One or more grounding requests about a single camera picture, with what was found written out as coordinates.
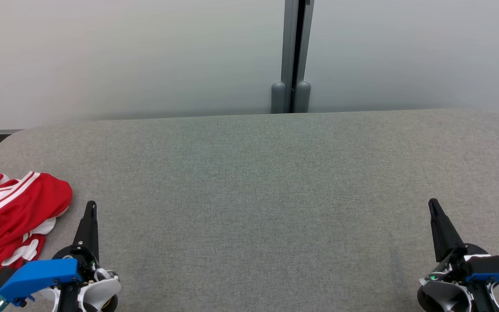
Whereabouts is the grey partition frame post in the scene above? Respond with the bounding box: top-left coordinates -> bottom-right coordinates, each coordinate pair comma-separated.
294,0 -> 315,113
271,0 -> 298,114

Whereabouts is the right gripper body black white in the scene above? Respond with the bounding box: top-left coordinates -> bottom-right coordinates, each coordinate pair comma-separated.
418,244 -> 499,312

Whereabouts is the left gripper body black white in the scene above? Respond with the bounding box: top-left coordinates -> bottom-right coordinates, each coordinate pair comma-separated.
52,245 -> 122,312

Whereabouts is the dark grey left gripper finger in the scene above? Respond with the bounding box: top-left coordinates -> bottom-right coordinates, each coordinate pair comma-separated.
73,201 -> 100,260

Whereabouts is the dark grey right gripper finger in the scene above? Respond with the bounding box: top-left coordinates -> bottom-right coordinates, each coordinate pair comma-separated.
428,198 -> 464,263

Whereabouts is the red garment white striped trim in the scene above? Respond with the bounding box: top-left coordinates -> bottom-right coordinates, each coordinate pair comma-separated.
0,171 -> 73,260

